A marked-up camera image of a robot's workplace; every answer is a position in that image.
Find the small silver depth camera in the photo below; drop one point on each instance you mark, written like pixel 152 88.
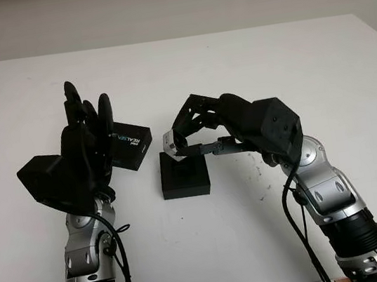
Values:
pixel 168 144

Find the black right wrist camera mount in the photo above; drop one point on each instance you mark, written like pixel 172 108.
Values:
pixel 278 124

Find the black RealSense box lid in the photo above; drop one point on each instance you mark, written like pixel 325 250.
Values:
pixel 132 146

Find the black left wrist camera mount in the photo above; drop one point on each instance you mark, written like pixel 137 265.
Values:
pixel 45 176

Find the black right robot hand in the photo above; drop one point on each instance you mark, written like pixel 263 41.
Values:
pixel 242 119

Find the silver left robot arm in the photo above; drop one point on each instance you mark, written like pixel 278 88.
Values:
pixel 83 245

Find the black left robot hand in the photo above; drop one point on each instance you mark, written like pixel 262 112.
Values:
pixel 80 150

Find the black box base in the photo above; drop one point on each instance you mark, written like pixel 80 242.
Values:
pixel 185 189

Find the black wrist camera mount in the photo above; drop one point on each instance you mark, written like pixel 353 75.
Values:
pixel 278 124
pixel 45 176

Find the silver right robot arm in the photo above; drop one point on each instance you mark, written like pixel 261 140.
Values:
pixel 327 191

